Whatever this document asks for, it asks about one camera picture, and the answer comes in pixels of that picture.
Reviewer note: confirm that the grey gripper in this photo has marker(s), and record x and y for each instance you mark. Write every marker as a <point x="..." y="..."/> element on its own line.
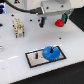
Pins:
<point x="56" y="7"/>

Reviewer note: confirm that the beige electrical connector block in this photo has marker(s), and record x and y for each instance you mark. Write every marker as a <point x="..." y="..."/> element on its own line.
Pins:
<point x="18" y="27"/>

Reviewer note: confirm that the red gear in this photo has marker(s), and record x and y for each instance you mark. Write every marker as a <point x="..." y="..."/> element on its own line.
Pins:
<point x="59" y="23"/>

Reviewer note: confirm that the black framed peg base plate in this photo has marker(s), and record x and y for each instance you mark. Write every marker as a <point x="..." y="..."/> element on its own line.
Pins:
<point x="41" y="60"/>

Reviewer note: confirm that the blue gear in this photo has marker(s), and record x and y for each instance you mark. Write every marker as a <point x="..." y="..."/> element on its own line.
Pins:
<point x="51" y="53"/>

